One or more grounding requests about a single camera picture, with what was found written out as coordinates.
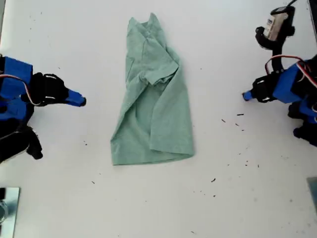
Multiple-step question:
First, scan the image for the green t-shirt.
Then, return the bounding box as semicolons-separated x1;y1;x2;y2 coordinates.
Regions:
110;12;196;166

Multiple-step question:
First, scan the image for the shiny steel plate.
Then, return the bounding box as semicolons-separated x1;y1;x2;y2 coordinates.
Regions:
0;187;20;238

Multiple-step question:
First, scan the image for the red white servo wire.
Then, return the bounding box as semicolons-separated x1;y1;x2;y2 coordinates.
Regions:
0;73;38;106
264;55;317;89

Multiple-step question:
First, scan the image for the short black camera stalk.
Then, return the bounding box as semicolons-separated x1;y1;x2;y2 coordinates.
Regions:
268;46;285;74

